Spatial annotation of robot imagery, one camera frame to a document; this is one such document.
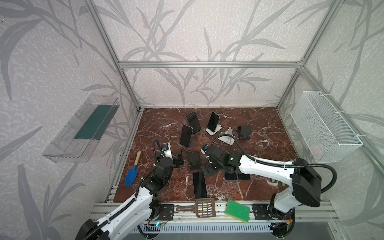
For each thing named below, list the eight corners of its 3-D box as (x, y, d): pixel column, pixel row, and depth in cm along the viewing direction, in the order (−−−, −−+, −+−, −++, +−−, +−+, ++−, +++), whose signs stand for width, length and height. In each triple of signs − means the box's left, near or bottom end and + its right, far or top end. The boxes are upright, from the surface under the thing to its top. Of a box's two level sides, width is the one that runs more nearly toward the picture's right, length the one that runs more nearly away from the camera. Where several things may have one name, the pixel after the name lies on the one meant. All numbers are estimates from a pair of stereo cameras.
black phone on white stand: (213, 134, 106) (214, 120, 94) (207, 128, 109) (208, 114, 97) (218, 130, 108) (220, 116, 96) (212, 125, 111) (213, 111, 99)
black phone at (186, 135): (180, 146, 101) (178, 132, 89) (185, 137, 105) (183, 123, 93) (190, 149, 99) (188, 136, 87) (194, 141, 103) (193, 127, 91)
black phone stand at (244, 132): (238, 140, 104) (240, 134, 99) (236, 127, 111) (238, 121, 106) (250, 140, 104) (253, 134, 99) (247, 127, 111) (249, 121, 106)
